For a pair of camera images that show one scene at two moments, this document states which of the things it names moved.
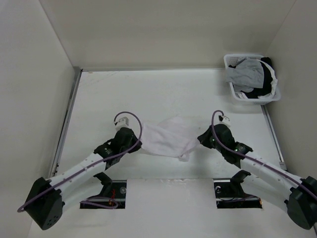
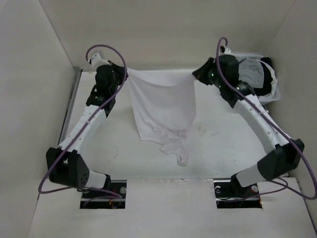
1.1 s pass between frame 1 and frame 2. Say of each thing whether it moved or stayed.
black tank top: stayed
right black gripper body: moved
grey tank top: stayed
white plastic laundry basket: stayed
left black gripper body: moved
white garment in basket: stayed
